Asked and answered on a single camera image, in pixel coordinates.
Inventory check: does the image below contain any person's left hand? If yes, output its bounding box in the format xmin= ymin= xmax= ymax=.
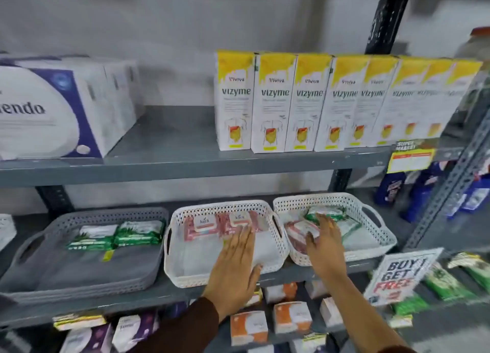
xmin=202 ymin=223 xmax=263 ymax=323

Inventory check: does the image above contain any white plastic basket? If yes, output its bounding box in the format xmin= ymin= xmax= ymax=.
xmin=163 ymin=199 xmax=290 ymax=289
xmin=273 ymin=192 xmax=398 ymax=267

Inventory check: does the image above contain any row of yellow white boxes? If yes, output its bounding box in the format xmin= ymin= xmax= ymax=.
xmin=213 ymin=49 xmax=484 ymax=154

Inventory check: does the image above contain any green white pouch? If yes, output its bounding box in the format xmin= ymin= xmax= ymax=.
xmin=393 ymin=293 xmax=429 ymax=316
xmin=447 ymin=251 xmax=490 ymax=293
xmin=423 ymin=263 xmax=477 ymax=302

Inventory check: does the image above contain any person's right forearm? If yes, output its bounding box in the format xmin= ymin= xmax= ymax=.
xmin=318 ymin=272 xmax=419 ymax=353

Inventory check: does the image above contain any person's left forearm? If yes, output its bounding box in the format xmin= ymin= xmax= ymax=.
xmin=130 ymin=296 xmax=227 ymax=353

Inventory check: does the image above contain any white promo sign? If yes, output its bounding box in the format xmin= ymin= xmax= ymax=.
xmin=363 ymin=247 xmax=445 ymax=308

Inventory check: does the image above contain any yellow green shelf label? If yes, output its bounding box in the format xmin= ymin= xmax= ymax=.
xmin=388 ymin=314 xmax=414 ymax=329
xmin=53 ymin=312 xmax=108 ymax=331
xmin=302 ymin=333 xmax=327 ymax=351
xmin=386 ymin=139 xmax=437 ymax=173

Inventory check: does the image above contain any grey metal shelf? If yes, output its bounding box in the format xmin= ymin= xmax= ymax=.
xmin=0 ymin=0 xmax=416 ymax=353

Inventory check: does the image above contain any purple white box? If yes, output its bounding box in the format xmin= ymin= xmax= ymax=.
xmin=111 ymin=312 xmax=160 ymax=353
xmin=59 ymin=325 xmax=114 ymax=353

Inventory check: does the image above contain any cluster of orange white boxes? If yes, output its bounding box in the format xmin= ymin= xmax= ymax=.
xmin=229 ymin=280 xmax=344 ymax=346

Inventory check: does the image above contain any stack of purple flat packets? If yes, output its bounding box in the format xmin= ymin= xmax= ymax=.
xmin=162 ymin=302 xmax=189 ymax=319

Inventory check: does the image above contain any white textured pack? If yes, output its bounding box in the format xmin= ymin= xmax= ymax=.
xmin=0 ymin=214 xmax=18 ymax=250

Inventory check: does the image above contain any white bottle orange cap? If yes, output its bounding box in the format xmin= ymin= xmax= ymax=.
xmin=454 ymin=27 xmax=490 ymax=63

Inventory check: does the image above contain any person's right hand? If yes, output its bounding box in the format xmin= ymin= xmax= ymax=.
xmin=305 ymin=213 xmax=349 ymax=285

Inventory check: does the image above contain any grey plastic basket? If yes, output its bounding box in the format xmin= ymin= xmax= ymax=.
xmin=0 ymin=207 xmax=170 ymax=305

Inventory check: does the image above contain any blue plastic bottle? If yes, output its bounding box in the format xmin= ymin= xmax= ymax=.
xmin=374 ymin=169 xmax=407 ymax=207
xmin=448 ymin=165 xmax=490 ymax=216
xmin=401 ymin=161 xmax=445 ymax=224

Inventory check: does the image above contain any grey metal rack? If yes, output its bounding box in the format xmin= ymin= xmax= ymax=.
xmin=358 ymin=69 xmax=490 ymax=353

